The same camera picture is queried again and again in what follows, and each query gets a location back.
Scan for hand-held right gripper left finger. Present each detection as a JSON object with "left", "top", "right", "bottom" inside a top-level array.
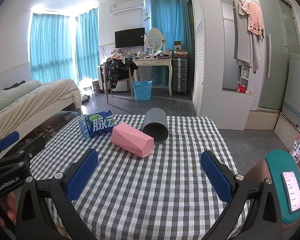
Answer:
[{"left": 15, "top": 148, "right": 99, "bottom": 240}]

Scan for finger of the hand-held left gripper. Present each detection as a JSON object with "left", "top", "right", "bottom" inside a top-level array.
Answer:
[
  {"left": 0, "top": 131, "right": 20, "bottom": 161},
  {"left": 0, "top": 136, "right": 46, "bottom": 167}
]

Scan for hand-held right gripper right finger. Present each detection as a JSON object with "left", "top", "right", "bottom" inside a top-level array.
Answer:
[{"left": 200, "top": 150, "right": 283, "bottom": 240}]

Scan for pink faceted cup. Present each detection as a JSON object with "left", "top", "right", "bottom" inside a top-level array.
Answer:
[{"left": 111, "top": 122, "right": 155, "bottom": 158}]

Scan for grey cup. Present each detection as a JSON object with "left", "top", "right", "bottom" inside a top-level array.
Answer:
[{"left": 142, "top": 107, "right": 169, "bottom": 145}]

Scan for person's left hand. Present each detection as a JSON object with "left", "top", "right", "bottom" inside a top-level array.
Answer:
[{"left": 0, "top": 191, "right": 17, "bottom": 233}]

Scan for shoes under bed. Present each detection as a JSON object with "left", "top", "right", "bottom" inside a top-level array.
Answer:
[{"left": 35, "top": 126, "right": 56, "bottom": 138}]

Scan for pale green quilt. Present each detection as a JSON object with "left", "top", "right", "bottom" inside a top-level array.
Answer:
[{"left": 0, "top": 80, "right": 42, "bottom": 120}]

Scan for bed with beige sheet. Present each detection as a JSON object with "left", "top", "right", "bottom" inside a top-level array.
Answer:
[{"left": 0, "top": 79, "right": 83, "bottom": 143}]

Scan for blue label drink bottle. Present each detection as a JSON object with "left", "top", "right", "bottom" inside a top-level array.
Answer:
[{"left": 79, "top": 110, "right": 115, "bottom": 138}]

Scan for dark cloth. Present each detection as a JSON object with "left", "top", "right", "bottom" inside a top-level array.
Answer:
[{"left": 4, "top": 80, "right": 27, "bottom": 90}]

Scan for grey checked tablecloth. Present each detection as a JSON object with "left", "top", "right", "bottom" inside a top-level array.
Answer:
[{"left": 27, "top": 114, "right": 250, "bottom": 240}]

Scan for smartphone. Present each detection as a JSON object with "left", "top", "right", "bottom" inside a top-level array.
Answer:
[{"left": 280, "top": 171, "right": 300, "bottom": 214}]

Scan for white plastic packet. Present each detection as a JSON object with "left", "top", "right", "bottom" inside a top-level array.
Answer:
[{"left": 289, "top": 134, "right": 300, "bottom": 162}]

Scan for wooden chair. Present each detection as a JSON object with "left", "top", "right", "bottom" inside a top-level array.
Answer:
[{"left": 104, "top": 57, "right": 136, "bottom": 104}]

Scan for wide blue window curtain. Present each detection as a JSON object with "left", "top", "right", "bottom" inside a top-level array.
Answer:
[{"left": 30, "top": 13, "right": 74, "bottom": 84}]

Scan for blue plastic basket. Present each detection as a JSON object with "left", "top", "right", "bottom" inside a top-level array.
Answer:
[{"left": 132, "top": 79, "right": 154, "bottom": 102}]

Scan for black jacket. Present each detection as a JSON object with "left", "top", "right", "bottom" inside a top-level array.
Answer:
[{"left": 105, "top": 57, "right": 139, "bottom": 89}]

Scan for dark grey suitcase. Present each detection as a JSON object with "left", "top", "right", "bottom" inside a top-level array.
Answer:
[{"left": 172, "top": 57, "right": 189, "bottom": 96}]

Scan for white louvered wardrobe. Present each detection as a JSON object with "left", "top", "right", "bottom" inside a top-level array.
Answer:
[{"left": 190, "top": 0, "right": 256, "bottom": 130}]

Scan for narrow blue window curtain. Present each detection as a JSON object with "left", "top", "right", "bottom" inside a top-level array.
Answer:
[{"left": 75, "top": 7, "right": 100, "bottom": 81}]

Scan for cardboard boxes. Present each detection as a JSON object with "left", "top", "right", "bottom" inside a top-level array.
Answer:
[{"left": 174, "top": 41, "right": 189, "bottom": 59}]

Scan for white dressing table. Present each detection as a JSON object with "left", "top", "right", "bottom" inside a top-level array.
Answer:
[{"left": 132, "top": 57, "right": 173, "bottom": 96}]

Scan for frosted glass door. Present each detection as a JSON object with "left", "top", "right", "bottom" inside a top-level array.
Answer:
[{"left": 252, "top": 0, "right": 300, "bottom": 111}]

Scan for grey towel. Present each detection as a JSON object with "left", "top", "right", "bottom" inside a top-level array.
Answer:
[{"left": 233, "top": 0, "right": 262, "bottom": 69}]

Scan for black television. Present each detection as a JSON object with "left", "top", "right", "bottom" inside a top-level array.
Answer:
[{"left": 115, "top": 27, "right": 145, "bottom": 48}]

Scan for white oval vanity mirror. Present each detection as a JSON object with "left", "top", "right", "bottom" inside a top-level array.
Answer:
[{"left": 145, "top": 28, "right": 165, "bottom": 53}]

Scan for pink towel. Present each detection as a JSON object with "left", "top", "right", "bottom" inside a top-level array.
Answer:
[{"left": 238, "top": 0, "right": 265, "bottom": 40}]

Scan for tall blue curtain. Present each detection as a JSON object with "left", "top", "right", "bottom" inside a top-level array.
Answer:
[{"left": 150, "top": 0, "right": 196, "bottom": 85}]

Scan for white air conditioner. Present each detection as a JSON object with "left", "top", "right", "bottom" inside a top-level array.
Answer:
[{"left": 109, "top": 0, "right": 147, "bottom": 15}]

